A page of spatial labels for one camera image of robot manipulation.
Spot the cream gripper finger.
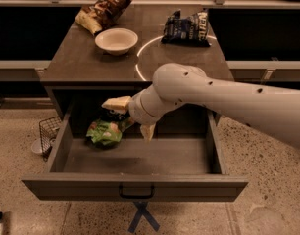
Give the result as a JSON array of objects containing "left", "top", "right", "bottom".
[
  {"left": 102, "top": 96, "right": 131, "bottom": 114},
  {"left": 140, "top": 124, "right": 155, "bottom": 142}
]

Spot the green rice chip bag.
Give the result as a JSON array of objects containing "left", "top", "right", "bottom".
[{"left": 86, "top": 109, "right": 134, "bottom": 147}]

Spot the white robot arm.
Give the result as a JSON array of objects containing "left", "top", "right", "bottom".
[{"left": 102, "top": 63, "right": 300, "bottom": 149}]

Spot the open grey top drawer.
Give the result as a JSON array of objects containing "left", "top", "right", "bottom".
[{"left": 22, "top": 94, "right": 248, "bottom": 202}]

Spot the grey cabinet with counter top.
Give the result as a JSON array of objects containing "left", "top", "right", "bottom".
[{"left": 38, "top": 4, "right": 235, "bottom": 125}]

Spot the dark blue kettle chip bag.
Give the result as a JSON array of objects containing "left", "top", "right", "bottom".
[{"left": 161, "top": 10, "right": 210, "bottom": 47}]

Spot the brown sea salt chip bag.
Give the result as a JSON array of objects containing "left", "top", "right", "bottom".
[{"left": 75, "top": 0, "right": 133, "bottom": 35}]

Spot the white ceramic bowl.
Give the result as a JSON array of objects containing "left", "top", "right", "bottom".
[{"left": 95, "top": 28, "right": 138, "bottom": 56}]

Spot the blue tape cross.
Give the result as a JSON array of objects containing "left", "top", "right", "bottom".
[{"left": 128, "top": 202, "right": 160, "bottom": 233}]

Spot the black drawer handle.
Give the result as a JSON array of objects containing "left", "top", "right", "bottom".
[{"left": 119, "top": 185, "right": 155, "bottom": 200}]

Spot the black wire basket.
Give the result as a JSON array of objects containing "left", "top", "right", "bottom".
[{"left": 39, "top": 117, "right": 62, "bottom": 161}]

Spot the metal shelf bracket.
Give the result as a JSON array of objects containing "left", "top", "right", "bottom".
[{"left": 260, "top": 69, "right": 275, "bottom": 84}]

